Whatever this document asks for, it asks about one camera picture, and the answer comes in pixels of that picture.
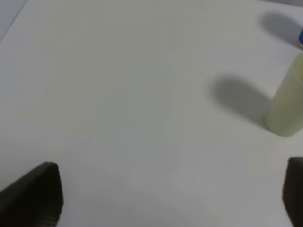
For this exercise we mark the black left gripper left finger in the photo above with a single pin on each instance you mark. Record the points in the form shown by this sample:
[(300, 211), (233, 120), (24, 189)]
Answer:
[(34, 200)]

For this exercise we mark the light green plastic cup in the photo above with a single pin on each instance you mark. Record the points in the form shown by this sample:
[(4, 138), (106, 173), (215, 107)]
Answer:
[(285, 114)]

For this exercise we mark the blue sleeved paper cup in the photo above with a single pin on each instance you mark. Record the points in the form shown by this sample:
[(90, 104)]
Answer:
[(300, 40)]

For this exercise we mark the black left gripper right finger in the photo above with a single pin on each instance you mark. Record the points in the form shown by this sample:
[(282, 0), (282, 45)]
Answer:
[(293, 191)]

